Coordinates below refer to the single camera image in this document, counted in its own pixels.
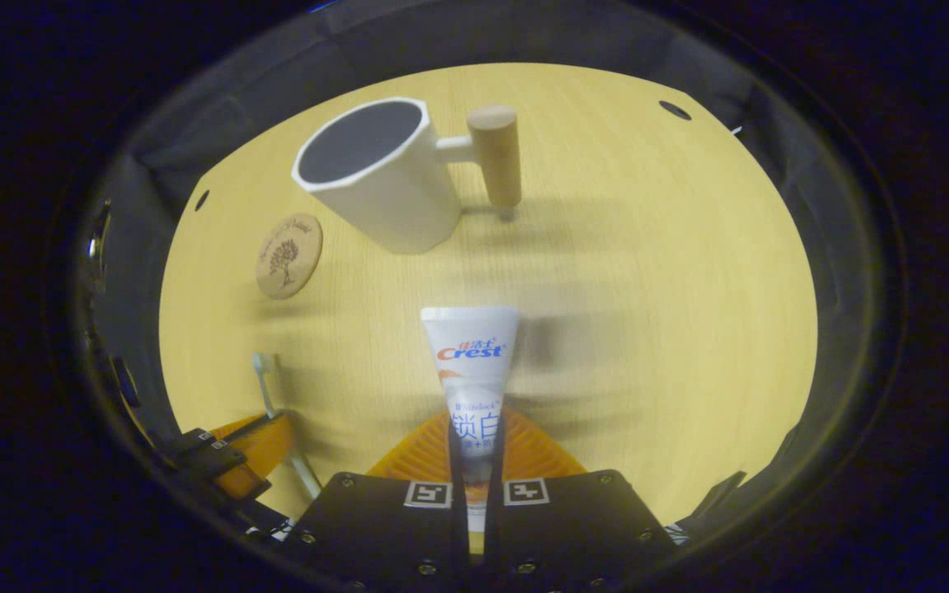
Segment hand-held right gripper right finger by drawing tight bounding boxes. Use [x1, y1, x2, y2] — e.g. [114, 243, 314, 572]
[483, 408, 681, 593]

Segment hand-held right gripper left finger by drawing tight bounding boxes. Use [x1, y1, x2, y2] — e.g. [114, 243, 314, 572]
[289, 410, 470, 593]

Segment white toothbrush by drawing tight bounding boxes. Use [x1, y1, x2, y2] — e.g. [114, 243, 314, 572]
[251, 352, 323, 501]

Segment white toothpaste tube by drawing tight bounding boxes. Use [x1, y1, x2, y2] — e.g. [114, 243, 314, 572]
[420, 306, 521, 532]

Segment round wooden coaster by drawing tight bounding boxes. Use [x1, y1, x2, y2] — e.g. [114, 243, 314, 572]
[255, 212, 325, 300]

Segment white cup with wooden handle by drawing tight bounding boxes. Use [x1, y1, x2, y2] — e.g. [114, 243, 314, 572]
[291, 96, 523, 255]

